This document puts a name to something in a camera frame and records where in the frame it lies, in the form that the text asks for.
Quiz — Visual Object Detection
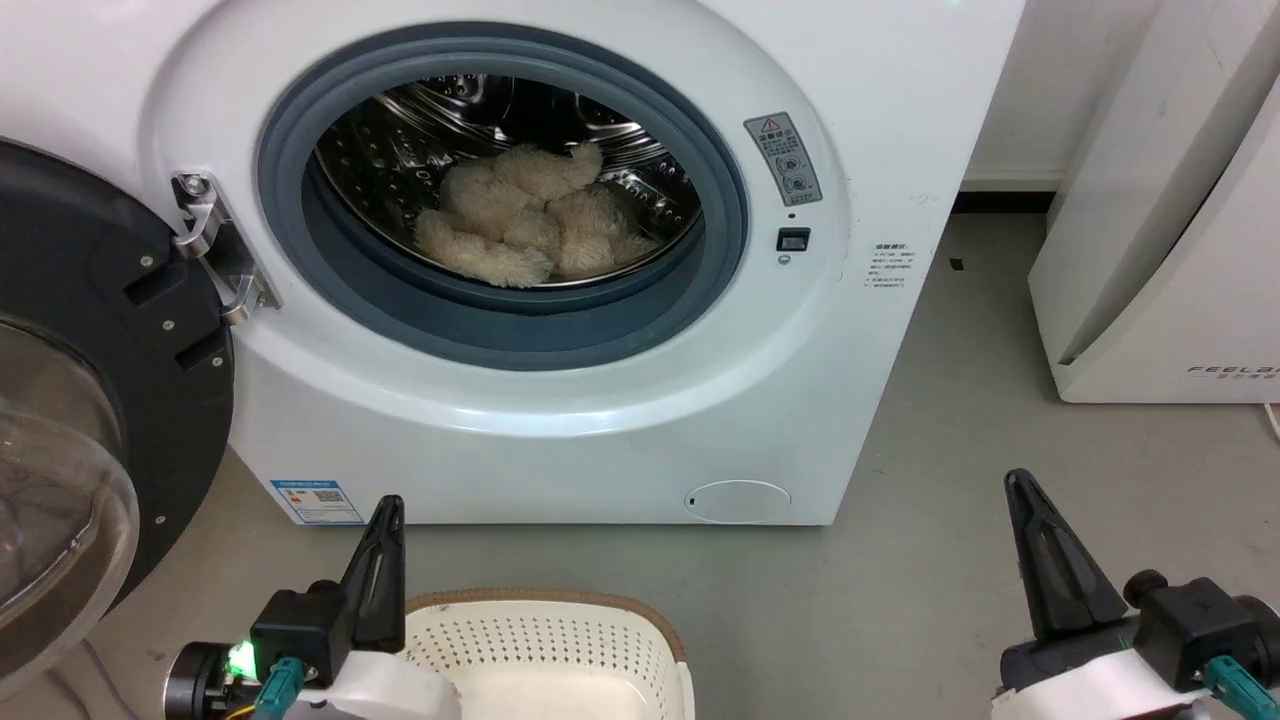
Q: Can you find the white front-load washing machine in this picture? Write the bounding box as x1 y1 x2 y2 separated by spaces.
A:
0 0 1029 527

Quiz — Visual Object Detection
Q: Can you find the teal right cable connector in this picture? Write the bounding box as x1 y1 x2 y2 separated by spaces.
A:
1203 655 1280 720

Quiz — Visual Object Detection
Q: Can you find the white perforated laundry basket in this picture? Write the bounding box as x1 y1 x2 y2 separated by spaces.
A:
404 588 697 720

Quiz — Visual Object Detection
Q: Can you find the grey rubber door gasket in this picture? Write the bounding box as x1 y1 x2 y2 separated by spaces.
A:
256 22 750 373

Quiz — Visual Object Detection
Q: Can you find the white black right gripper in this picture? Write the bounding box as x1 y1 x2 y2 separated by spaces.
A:
990 468 1217 720

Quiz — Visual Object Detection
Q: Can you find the grey warning sticker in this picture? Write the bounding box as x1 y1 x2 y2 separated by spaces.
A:
743 111 824 209

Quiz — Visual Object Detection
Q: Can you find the small printed text label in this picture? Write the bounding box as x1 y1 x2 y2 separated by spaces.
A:
866 240 911 292

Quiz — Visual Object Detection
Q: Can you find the teal left cable connector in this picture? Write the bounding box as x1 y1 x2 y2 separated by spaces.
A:
251 656 305 720

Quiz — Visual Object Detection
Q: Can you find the teal cable connector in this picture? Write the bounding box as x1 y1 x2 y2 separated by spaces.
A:
1203 655 1280 720
251 656 305 720

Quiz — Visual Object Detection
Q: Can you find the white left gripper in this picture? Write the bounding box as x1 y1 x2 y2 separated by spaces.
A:
298 494 464 720

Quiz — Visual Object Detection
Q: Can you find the oval white filter cover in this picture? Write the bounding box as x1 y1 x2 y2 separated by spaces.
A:
684 479 793 525

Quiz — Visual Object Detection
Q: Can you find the stainless steel washer drum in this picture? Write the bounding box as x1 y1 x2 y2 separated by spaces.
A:
314 72 705 292

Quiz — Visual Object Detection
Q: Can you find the white appliance with grey lettering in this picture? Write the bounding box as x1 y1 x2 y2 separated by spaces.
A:
1028 0 1280 405

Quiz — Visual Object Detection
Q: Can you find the blue energy label sticker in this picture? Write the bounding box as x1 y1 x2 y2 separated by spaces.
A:
269 479 367 527

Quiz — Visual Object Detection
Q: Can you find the beige fluffy plush toy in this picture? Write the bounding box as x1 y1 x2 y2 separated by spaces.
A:
413 142 662 290

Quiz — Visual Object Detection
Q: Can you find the silver metal door hinge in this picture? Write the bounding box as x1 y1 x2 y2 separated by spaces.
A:
171 171 282 327

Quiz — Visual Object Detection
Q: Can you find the dark grey glass washer door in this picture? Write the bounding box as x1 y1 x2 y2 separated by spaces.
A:
0 138 237 701

